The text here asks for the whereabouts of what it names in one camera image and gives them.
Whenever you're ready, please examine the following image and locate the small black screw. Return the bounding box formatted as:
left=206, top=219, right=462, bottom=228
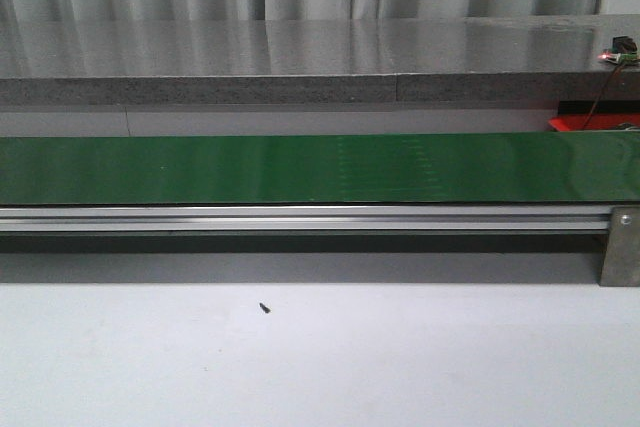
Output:
left=259, top=302, right=271, bottom=314

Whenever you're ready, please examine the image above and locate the grey stone shelf slab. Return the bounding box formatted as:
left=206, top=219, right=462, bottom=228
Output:
left=1, top=14, right=639, bottom=106

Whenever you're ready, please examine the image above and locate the red plastic tray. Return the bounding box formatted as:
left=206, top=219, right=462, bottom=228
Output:
left=548, top=113, right=639, bottom=132

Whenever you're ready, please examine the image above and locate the green conveyor belt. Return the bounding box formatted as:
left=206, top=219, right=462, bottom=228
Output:
left=1, top=131, right=639, bottom=206

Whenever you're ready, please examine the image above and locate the small green circuit board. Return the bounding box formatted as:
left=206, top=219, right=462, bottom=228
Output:
left=598, top=36, right=639, bottom=65

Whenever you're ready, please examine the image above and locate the aluminium conveyor frame rail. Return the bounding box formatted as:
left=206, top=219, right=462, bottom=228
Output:
left=1, top=204, right=613, bottom=233

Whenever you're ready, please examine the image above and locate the grey metal support bracket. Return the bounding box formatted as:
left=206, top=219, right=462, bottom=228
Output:
left=599, top=206, right=640, bottom=287

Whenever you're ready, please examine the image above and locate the thin brown sensor wire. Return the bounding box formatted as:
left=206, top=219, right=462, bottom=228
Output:
left=580, top=62, right=626, bottom=132

